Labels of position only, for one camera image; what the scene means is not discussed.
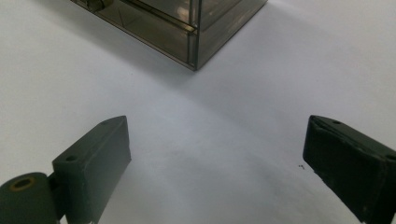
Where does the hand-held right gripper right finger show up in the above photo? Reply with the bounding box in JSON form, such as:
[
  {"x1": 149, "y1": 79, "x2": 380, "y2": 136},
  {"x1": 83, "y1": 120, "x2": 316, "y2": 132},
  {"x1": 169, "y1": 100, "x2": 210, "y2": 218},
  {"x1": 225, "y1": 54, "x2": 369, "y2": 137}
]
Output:
[{"x1": 303, "y1": 115, "x2": 396, "y2": 224}]

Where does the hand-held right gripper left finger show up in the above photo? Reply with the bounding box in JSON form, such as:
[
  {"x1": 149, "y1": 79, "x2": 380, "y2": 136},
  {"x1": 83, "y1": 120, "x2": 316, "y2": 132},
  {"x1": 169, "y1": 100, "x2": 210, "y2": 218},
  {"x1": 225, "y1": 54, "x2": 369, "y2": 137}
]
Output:
[{"x1": 51, "y1": 115, "x2": 132, "y2": 224}]

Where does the smoky clear drawer cabinet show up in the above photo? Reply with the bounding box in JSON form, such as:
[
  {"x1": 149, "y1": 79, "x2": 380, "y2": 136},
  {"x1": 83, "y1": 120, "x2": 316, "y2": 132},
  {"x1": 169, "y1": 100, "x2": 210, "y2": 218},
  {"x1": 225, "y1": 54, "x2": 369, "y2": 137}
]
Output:
[{"x1": 69, "y1": 0, "x2": 269, "y2": 72}]

